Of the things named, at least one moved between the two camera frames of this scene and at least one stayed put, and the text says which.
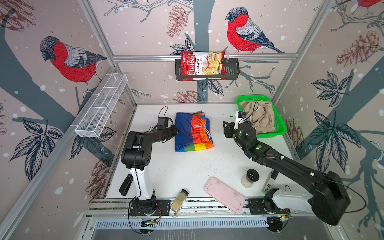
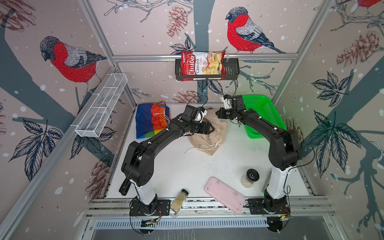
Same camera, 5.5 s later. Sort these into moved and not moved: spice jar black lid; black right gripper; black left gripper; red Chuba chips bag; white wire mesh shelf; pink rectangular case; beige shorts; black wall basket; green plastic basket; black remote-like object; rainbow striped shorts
Moved: black left gripper; black right gripper; beige shorts; rainbow striped shorts
Not moved: pink rectangular case; black wall basket; green plastic basket; red Chuba chips bag; black remote-like object; spice jar black lid; white wire mesh shelf
